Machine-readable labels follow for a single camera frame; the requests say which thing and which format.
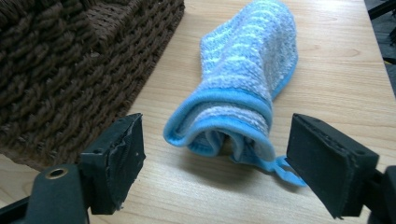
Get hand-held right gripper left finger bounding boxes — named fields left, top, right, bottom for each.
left=78, top=112, right=147, bottom=216

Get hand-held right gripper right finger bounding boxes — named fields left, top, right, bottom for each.
left=285, top=112, right=381, bottom=219

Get brown woven basket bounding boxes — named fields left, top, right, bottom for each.
left=0, top=0, right=186, bottom=172

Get blue striped towel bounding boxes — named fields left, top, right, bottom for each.
left=163, top=0, right=307, bottom=188

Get black metal stand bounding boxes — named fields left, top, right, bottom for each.
left=368, top=0, right=396, bottom=21

